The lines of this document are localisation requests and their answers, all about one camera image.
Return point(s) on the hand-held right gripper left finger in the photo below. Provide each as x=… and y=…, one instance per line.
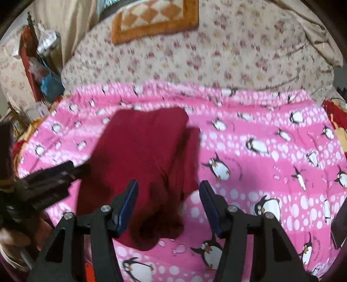
x=127, y=206

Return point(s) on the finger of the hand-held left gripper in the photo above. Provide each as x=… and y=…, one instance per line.
x=59, y=170

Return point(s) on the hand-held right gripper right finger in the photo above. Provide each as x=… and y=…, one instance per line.
x=211, y=208

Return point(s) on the dark red garment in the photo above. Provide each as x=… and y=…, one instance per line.
x=146, y=146

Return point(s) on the pink penguin print blanket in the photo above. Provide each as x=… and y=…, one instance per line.
x=271, y=173

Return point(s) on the blue plastic bag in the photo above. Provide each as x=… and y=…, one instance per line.
x=51, y=85

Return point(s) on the red wooden shelf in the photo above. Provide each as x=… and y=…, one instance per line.
x=27, y=62

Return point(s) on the dark object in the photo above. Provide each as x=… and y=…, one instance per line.
x=340, y=225

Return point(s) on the clear plastic wrapped bundle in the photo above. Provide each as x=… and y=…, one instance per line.
x=48, y=39

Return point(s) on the beige curtain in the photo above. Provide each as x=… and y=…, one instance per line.
x=67, y=27

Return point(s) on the red yellow printed cloth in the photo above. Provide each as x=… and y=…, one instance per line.
x=337, y=119

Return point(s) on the floral bed quilt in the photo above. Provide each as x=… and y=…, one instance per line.
x=217, y=48

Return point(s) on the orange checkered cushion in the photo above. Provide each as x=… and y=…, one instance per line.
x=154, y=21

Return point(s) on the beige cloth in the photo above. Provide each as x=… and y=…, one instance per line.
x=317, y=29

